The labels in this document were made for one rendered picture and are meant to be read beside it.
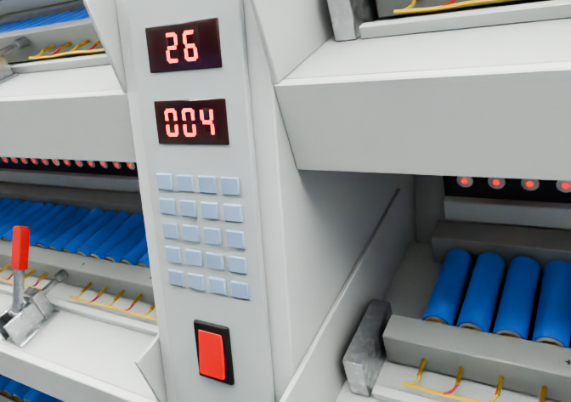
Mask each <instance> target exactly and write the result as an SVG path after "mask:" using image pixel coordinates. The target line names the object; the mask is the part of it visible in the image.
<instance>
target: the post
mask: <svg viewBox="0 0 571 402"><path fill-rule="evenodd" d="M243 9H244V20H245V31H246V51H247V62H248V72H249V83H250V94H251V104H252V125H253V136H254V146H255V157H256V168H257V187H258V199H259V209H260V220H261V231H262V241H263V261H264V272H265V283H266V293H267V305H268V315H269V335H270V346H271V357H272V367H273V378H274V398H275V402H280V399H281V398H282V396H283V394H284V392H285V391H286V389H287V387H288V385H289V383H290V382H291V379H292V378H293V376H294V375H295V373H296V371H297V368H298V367H299V365H300V364H301V362H302V360H303V358H304V356H305V354H306V353H307V352H308V349H309V347H310V345H311V344H312V342H313V340H314V338H315V337H316V335H317V333H318V331H319V329H320V327H321V326H322V324H323V323H324V321H325V318H326V316H327V315H328V314H329V312H330V310H331V308H332V306H333V304H334V302H335V301H336V299H337V297H338V295H339V293H340V292H341V290H342V288H343V286H344V285H345V283H346V281H347V279H348V277H349V276H350V274H351V272H352V270H353V268H354V266H355V264H356V263H357V262H358V260H359V257H360V255H361V254H362V252H363V250H364V249H365V247H366V245H367V243H368V241H369V239H370V238H371V236H372V234H373V232H374V231H375V229H376V226H377V225H378V224H379V222H380V220H381V218H382V216H383V214H384V212H385V211H386V209H387V207H388V205H389V203H390V201H391V200H392V198H393V196H394V194H395V193H396V191H397V189H402V194H403V199H404V209H405V214H406V219H407V224H408V229H409V234H410V242H416V181H415V174H400V173H361V172H341V171H320V170H300V169H297V165H296V163H295V159H294V155H293V153H292V149H291V144H290V141H289V138H288V135H287V131H286V126H285V124H284V120H283V117H282V114H281V111H280V106H279V102H278V99H277V96H276V92H275V90H274V84H273V82H272V78H271V76H270V72H269V67H268V64H267V60H266V58H265V54H264V51H263V46H262V43H261V40H260V36H259V34H258V30H257V25H256V21H255V19H254V15H253V12H252V7H251V4H250V1H249V0H243ZM116 11H117V17H118V24H119V31H120V37H121V44H122V56H123V63H124V70H125V76H126V83H127V95H128V102H129V109H130V115H131V122H132V129H133V141H134V148H135V154H136V161H137V168H138V174H139V187H140V193H141V200H142V207H143V213H144V226H145V232H146V239H147V246H148V252H149V259H150V271H151V278H152V285H153V291H154V298H155V310H156V317H157V324H158V330H159V337H160V344H161V356H162V363H163V369H164V376H165V383H166V389H167V402H177V400H176V393H175V386H174V379H173V372H172V359H171V352H170V345H169V338H168V332H167V319H166V312H165V305H164V298H163V291H162V284H161V271H160V264H159V258H158V251H157V245H156V237H155V225H154V218H153V211H152V204H151V197H150V184H149V178H148V171H147V164H146V157H145V150H144V137H143V130H142V123H141V116H140V109H139V97H138V90H137V83H136V76H135V70H134V63H133V50H132V43H131V36H130V29H129V23H128V16H127V3H126V0H116Z"/></svg>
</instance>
